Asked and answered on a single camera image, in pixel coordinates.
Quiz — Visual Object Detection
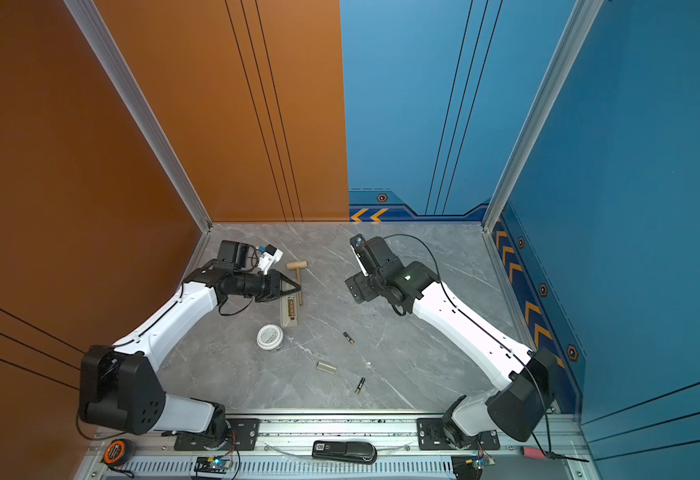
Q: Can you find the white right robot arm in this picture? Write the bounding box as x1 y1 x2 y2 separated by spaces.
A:
345 235 561 449

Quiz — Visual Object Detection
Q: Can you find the pink handled screwdriver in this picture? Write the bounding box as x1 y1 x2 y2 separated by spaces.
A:
521 446 588 463

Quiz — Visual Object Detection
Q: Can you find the circuit board right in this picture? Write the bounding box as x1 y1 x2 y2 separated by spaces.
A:
451 453 496 480

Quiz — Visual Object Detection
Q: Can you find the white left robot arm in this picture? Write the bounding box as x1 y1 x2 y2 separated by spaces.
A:
77 240 301 443

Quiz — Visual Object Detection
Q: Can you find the wooden mallet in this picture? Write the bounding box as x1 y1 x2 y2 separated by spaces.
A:
286 260 309 285

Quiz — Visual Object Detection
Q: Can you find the aluminium corner post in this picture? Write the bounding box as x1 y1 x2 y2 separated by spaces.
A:
64 0 213 233
482 0 604 234

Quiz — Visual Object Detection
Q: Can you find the black handheld scanner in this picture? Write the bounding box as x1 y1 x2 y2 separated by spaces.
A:
311 440 378 465

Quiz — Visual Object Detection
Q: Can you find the green circuit board left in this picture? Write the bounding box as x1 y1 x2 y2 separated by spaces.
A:
192 456 236 479

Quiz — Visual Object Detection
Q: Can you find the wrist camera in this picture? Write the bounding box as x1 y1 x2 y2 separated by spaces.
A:
350 234 374 277
257 244 283 275

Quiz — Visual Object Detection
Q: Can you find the remote battery cover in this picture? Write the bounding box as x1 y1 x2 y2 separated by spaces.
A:
316 361 337 374

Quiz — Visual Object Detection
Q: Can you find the aluminium corner post left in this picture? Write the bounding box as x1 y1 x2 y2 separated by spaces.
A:
64 0 213 233

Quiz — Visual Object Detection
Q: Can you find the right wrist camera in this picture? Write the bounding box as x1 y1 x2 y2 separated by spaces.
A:
350 234 374 277

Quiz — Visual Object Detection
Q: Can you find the aluminium corner post right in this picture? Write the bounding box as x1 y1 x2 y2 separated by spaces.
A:
482 0 604 234

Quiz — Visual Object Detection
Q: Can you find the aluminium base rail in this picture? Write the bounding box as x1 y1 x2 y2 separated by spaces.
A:
75 411 599 479

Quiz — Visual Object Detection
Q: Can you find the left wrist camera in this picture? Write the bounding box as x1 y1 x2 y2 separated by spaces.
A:
257 244 283 275

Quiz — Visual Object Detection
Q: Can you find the orange tape measure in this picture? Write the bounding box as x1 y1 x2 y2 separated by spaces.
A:
102 439 135 469

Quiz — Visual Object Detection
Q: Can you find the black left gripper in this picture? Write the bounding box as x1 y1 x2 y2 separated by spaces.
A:
235 271 301 303

